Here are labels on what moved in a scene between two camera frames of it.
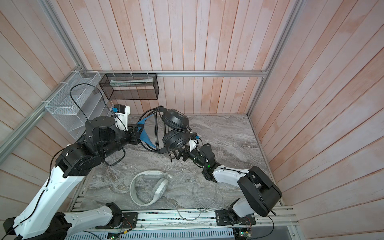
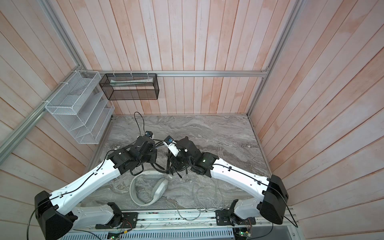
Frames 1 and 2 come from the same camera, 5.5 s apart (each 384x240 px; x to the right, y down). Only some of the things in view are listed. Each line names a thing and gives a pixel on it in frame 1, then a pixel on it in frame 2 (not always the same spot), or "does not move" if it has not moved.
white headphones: [150, 174] does not move
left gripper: [134, 130] to [154, 156]
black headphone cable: [157, 109] to [178, 173]
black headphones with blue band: [161, 129] to [170, 169]
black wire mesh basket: [130, 86] does not move
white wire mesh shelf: [79, 100] does not move
